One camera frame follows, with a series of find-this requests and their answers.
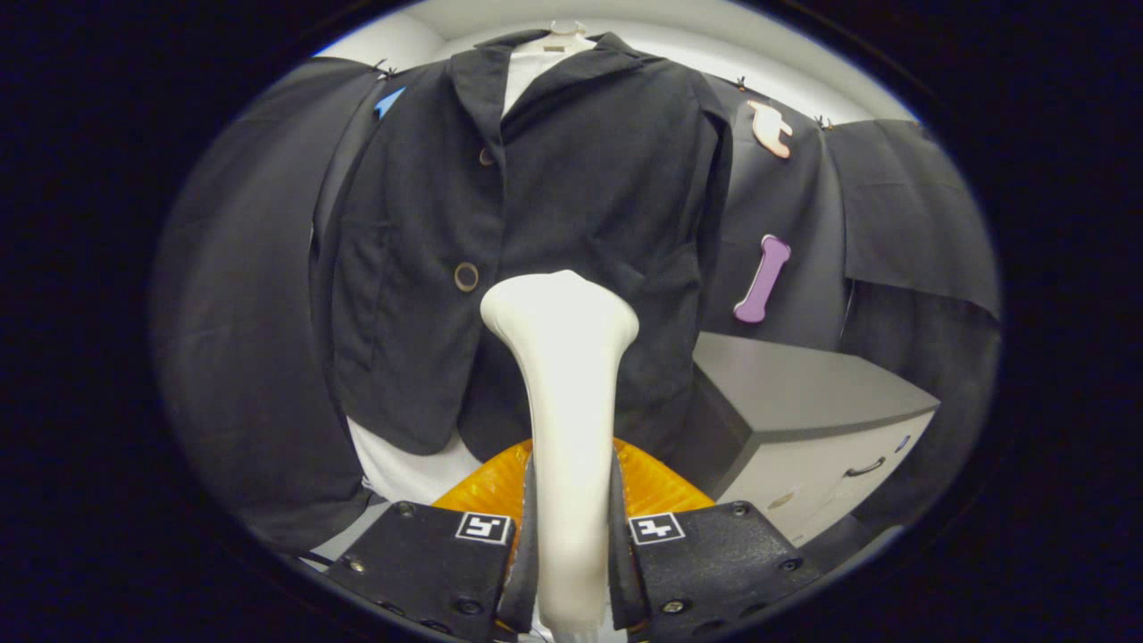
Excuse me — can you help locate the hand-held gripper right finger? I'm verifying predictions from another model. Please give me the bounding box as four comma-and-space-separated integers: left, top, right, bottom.
610, 438, 827, 639

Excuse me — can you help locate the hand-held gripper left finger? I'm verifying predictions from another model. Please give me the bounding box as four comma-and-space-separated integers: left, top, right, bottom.
326, 438, 539, 643

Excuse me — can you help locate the white garment steamer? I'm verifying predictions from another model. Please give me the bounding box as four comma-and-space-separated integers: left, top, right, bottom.
480, 270, 640, 643

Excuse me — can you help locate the black suit jacket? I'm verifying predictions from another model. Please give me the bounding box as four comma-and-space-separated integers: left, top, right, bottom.
311, 31, 733, 458

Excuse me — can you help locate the white mannequin torso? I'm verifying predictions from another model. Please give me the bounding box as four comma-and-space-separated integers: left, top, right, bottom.
346, 20, 597, 505

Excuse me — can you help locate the grey cabinet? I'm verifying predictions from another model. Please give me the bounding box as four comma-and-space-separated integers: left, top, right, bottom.
674, 332, 940, 547

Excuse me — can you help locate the black backdrop cloth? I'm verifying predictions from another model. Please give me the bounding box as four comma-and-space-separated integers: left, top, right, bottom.
152, 55, 1001, 555

